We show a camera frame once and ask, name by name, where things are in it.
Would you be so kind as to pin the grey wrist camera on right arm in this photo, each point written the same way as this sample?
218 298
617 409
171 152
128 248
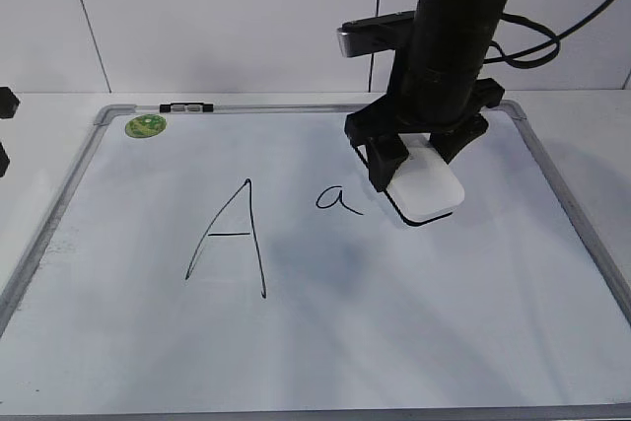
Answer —
376 34

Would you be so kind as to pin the white whiteboard eraser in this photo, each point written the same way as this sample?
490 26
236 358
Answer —
423 189

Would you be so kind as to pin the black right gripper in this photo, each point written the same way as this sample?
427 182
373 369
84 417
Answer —
449 111

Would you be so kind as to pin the white whiteboard with grey frame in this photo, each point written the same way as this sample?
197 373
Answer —
234 263

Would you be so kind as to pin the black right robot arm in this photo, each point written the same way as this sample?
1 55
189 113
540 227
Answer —
449 41

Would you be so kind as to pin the round green sticker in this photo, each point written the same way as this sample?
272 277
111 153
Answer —
145 126

